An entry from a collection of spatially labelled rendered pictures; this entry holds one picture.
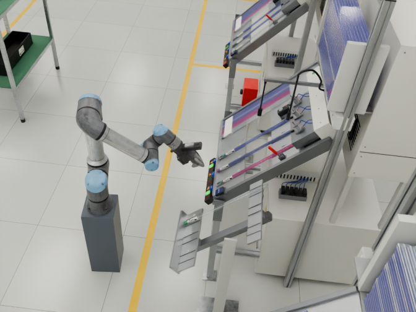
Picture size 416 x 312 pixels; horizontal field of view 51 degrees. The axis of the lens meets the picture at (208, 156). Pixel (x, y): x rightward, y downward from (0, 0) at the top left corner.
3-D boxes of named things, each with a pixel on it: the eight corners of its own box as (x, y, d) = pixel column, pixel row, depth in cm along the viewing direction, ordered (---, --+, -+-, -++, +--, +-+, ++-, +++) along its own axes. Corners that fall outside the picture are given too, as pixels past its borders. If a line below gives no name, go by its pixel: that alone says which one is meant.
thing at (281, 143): (277, 173, 222) (272, 167, 220) (275, 97, 270) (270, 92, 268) (335, 143, 205) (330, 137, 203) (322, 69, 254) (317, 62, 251)
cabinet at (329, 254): (252, 277, 285) (268, 217, 243) (254, 197, 336) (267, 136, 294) (353, 290, 284) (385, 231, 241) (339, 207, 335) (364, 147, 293)
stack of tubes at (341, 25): (328, 104, 192) (345, 49, 174) (317, 46, 230) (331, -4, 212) (356, 107, 192) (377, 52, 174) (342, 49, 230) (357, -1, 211)
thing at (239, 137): (218, 199, 239) (215, 195, 238) (226, 123, 288) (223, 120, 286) (246, 184, 230) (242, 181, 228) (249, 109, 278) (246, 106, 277)
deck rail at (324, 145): (220, 205, 240) (212, 199, 237) (220, 202, 241) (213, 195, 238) (336, 147, 204) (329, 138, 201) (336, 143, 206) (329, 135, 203)
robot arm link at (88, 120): (82, 118, 201) (164, 164, 227) (84, 103, 209) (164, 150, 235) (68, 133, 206) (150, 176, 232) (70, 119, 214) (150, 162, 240)
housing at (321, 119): (329, 148, 208) (313, 130, 201) (320, 90, 244) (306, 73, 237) (345, 141, 204) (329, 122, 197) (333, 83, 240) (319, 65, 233)
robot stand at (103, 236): (91, 271, 280) (80, 216, 243) (96, 247, 294) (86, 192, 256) (119, 272, 281) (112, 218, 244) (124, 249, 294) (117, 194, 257)
